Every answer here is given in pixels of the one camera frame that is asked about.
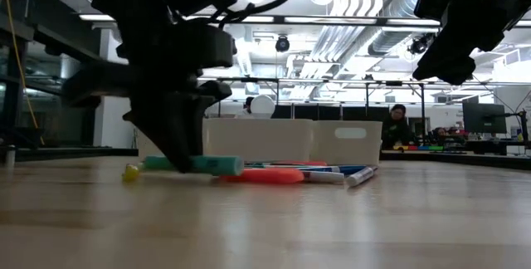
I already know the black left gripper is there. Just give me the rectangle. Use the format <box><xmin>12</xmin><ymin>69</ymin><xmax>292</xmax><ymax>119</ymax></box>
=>
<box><xmin>61</xmin><ymin>15</ymin><xmax>234</xmax><ymax>174</ymax></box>

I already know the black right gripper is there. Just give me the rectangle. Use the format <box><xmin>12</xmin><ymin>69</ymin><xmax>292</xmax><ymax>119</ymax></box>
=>
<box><xmin>412</xmin><ymin>0</ymin><xmax>531</xmax><ymax>84</ymax></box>

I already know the teal highlighter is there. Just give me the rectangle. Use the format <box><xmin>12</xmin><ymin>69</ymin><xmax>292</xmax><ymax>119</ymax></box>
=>
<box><xmin>142</xmin><ymin>154</ymin><xmax>246</xmax><ymax>177</ymax></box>

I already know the yellow highlighter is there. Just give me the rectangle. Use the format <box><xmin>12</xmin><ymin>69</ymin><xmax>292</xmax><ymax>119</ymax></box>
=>
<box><xmin>121</xmin><ymin>163</ymin><xmax>142</xmax><ymax>183</ymax></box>

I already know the orange highlighter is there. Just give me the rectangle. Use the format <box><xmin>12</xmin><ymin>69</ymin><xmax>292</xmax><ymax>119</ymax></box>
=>
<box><xmin>218</xmin><ymin>167</ymin><xmax>306</xmax><ymax>185</ymax></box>

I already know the orange thin marker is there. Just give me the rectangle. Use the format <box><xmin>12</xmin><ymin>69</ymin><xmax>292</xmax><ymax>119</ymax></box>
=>
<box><xmin>269</xmin><ymin>160</ymin><xmax>329</xmax><ymax>167</ymax></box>

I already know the black ceiling spotlight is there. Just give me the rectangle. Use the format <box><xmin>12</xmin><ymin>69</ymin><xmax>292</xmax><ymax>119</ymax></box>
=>
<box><xmin>407</xmin><ymin>32</ymin><xmax>436</xmax><ymax>56</ymax></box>

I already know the person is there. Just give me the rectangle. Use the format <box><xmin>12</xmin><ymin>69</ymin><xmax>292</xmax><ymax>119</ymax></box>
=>
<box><xmin>380</xmin><ymin>103</ymin><xmax>417</xmax><ymax>150</ymax></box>
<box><xmin>236</xmin><ymin>95</ymin><xmax>256</xmax><ymax>120</ymax></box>

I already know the long white light bar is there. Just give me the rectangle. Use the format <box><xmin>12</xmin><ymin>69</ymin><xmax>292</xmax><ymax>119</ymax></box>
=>
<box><xmin>78</xmin><ymin>13</ymin><xmax>116</xmax><ymax>22</ymax></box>
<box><xmin>385</xmin><ymin>18</ymin><xmax>441</xmax><ymax>27</ymax></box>
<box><xmin>284</xmin><ymin>16</ymin><xmax>377</xmax><ymax>25</ymax></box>
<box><xmin>238</xmin><ymin>14</ymin><xmax>275</xmax><ymax>23</ymax></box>

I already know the black computer monitor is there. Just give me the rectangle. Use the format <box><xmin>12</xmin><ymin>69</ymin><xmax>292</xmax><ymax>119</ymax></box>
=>
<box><xmin>462</xmin><ymin>102</ymin><xmax>508</xmax><ymax>135</ymax></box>

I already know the wide white plastic bin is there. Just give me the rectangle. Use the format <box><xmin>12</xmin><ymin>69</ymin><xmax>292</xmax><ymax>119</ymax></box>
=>
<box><xmin>202</xmin><ymin>118</ymin><xmax>314</xmax><ymax>164</ymax></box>

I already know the multicoloured block row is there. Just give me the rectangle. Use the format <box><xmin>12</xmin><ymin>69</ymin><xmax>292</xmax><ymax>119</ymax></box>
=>
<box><xmin>392</xmin><ymin>144</ymin><xmax>445</xmax><ymax>152</ymax></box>

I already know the black partition panel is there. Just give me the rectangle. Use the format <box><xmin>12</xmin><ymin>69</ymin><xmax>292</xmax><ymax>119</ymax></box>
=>
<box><xmin>271</xmin><ymin>105</ymin><xmax>391</xmax><ymax>121</ymax></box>

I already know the black background workstation frame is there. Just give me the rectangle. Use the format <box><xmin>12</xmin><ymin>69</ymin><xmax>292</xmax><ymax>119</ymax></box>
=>
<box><xmin>215</xmin><ymin>76</ymin><xmax>427</xmax><ymax>148</ymax></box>

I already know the silver ventilation duct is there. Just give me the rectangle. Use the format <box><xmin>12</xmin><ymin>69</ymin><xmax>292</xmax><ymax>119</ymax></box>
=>
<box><xmin>367</xmin><ymin>0</ymin><xmax>436</xmax><ymax>56</ymax></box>

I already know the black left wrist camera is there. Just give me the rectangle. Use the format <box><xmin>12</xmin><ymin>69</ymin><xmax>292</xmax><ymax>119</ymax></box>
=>
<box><xmin>182</xmin><ymin>22</ymin><xmax>238</xmax><ymax>70</ymax></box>

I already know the yellow cable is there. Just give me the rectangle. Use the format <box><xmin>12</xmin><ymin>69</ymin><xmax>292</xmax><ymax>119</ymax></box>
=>
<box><xmin>0</xmin><ymin>0</ymin><xmax>46</xmax><ymax>146</ymax></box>

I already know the small white post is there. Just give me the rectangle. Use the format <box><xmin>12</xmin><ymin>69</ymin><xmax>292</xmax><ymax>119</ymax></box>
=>
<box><xmin>3</xmin><ymin>144</ymin><xmax>17</xmax><ymax>169</ymax></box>

